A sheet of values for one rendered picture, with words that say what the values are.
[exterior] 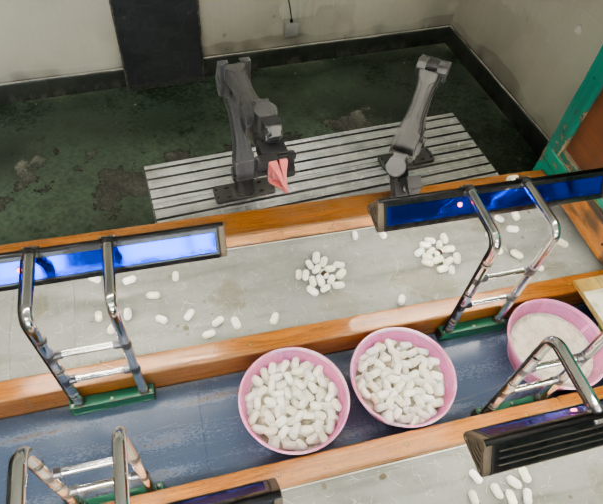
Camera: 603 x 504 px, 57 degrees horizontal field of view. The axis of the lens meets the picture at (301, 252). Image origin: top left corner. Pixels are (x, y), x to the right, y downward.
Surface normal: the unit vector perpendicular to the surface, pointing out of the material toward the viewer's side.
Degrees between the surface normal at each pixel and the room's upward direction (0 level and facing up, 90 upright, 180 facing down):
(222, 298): 0
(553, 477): 0
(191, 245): 58
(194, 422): 0
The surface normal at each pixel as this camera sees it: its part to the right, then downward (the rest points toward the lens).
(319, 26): 0.32, 0.75
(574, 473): 0.07, -0.60
